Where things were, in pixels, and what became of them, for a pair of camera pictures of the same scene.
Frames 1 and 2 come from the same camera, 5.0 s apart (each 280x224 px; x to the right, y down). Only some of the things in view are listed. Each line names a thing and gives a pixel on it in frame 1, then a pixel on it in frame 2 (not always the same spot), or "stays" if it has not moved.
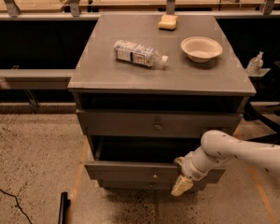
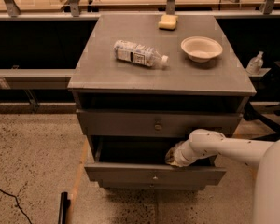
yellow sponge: (168, 22) stays
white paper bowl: (200, 49) stays
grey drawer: (144, 158) stays
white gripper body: (189, 166) -> (181, 157)
